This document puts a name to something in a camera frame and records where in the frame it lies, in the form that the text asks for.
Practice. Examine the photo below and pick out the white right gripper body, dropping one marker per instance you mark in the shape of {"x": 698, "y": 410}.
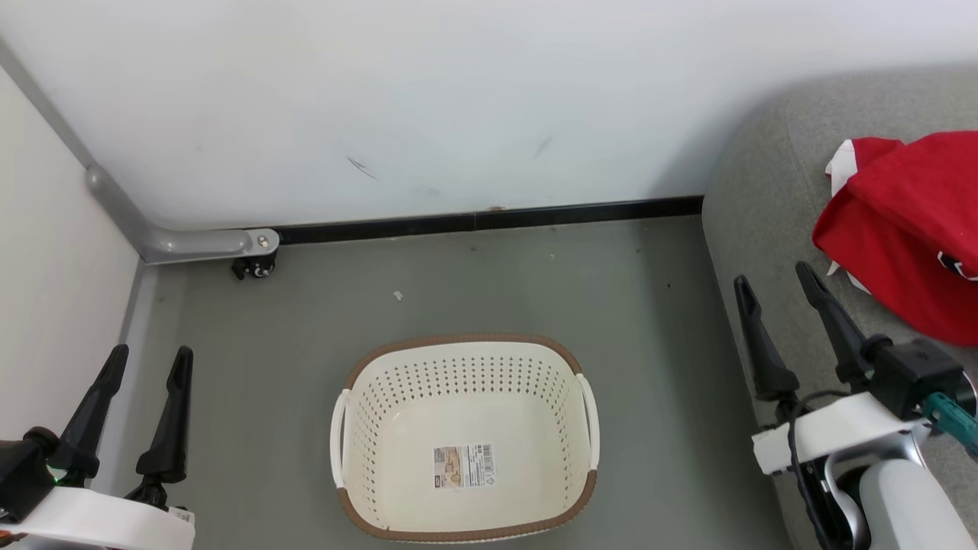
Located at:
{"x": 840, "y": 428}

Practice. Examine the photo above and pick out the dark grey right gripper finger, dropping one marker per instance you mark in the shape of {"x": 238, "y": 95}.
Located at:
{"x": 840, "y": 328}
{"x": 768, "y": 355}

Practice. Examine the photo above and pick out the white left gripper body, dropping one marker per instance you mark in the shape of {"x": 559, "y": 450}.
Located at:
{"x": 114, "y": 527}

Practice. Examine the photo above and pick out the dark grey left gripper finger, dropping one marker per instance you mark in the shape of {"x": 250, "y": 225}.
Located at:
{"x": 88, "y": 428}
{"x": 172, "y": 428}

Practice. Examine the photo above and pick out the red jersey with lettering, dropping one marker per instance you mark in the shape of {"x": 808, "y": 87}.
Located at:
{"x": 909, "y": 229}

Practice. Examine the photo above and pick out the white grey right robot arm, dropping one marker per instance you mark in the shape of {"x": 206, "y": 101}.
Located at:
{"x": 901, "y": 504}

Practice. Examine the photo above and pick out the grey fabric sofa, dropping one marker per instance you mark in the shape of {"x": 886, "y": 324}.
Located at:
{"x": 764, "y": 214}

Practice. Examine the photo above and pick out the black caster wheel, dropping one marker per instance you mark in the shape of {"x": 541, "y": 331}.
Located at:
{"x": 256, "y": 267}

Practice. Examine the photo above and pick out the cream perforated laundry basket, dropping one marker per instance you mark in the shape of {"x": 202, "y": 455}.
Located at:
{"x": 397, "y": 428}

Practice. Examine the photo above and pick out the printed label sticker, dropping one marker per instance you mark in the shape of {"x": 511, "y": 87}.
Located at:
{"x": 464, "y": 466}

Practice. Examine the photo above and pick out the black baseboard strip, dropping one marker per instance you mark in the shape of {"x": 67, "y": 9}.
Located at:
{"x": 489, "y": 221}

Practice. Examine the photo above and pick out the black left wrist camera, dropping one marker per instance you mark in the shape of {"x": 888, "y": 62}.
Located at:
{"x": 23, "y": 473}

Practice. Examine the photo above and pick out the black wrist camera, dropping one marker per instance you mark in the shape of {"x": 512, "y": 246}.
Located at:
{"x": 917, "y": 374}
{"x": 23, "y": 473}

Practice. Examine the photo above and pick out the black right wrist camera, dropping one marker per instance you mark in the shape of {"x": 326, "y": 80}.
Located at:
{"x": 917, "y": 374}

